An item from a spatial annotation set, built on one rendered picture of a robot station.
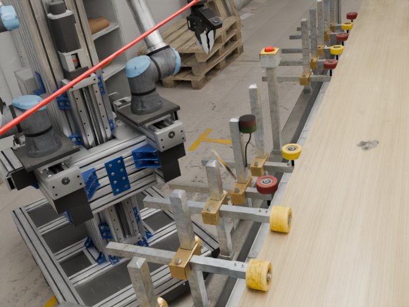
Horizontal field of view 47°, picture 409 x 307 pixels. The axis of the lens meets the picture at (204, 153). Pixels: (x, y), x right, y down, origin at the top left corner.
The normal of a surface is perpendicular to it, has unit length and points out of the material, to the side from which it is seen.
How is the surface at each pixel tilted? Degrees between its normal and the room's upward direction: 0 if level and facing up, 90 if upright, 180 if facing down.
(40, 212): 0
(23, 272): 0
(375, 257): 0
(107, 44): 90
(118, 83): 90
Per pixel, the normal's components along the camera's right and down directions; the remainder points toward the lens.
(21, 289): -0.15, -0.86
